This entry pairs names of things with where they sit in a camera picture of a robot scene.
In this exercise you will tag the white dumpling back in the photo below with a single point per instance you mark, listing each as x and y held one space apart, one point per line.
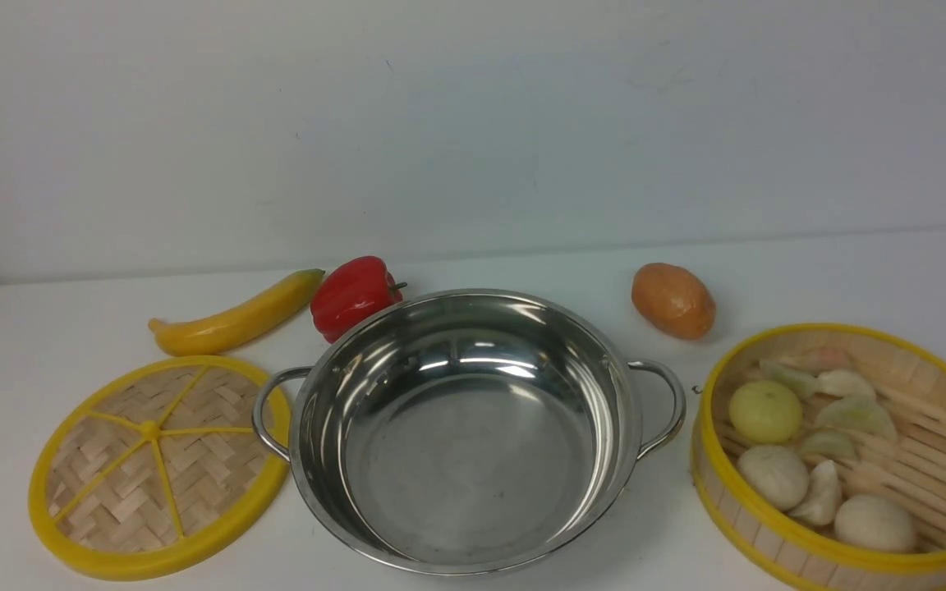
844 382

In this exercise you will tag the pink dumpling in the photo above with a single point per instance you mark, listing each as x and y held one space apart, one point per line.
825 358

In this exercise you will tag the white round bun left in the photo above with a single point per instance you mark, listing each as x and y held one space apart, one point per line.
775 473

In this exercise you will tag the white dumpling front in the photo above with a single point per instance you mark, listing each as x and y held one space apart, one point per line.
824 496

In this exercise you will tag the stainless steel pot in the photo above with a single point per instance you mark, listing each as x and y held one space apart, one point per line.
466 433

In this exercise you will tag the woven bamboo steamer lid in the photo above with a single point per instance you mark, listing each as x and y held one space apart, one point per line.
156 471

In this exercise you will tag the pale green dumpling back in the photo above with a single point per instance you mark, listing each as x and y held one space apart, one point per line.
804 385

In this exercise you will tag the green dumpling small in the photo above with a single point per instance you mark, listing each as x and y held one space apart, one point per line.
828 443

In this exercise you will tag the yellow toy banana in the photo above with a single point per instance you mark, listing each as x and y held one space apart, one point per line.
236 326

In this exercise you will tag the red toy bell pepper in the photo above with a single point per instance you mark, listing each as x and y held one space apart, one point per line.
353 292

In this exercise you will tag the white round bun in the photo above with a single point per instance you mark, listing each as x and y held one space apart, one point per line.
876 523
775 473

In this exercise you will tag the green dumpling large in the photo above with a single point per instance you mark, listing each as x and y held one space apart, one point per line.
859 413

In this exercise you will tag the yellow-green round bun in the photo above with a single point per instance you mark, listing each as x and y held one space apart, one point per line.
765 412

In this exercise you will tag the bamboo steamer basket yellow rim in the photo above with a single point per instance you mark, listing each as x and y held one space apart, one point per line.
911 386

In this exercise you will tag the orange-brown toy potato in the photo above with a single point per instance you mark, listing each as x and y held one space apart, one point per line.
674 301

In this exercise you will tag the white round bun right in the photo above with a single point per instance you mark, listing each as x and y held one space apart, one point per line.
876 523

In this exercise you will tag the white dumpling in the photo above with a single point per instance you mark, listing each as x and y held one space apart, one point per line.
824 496
844 382

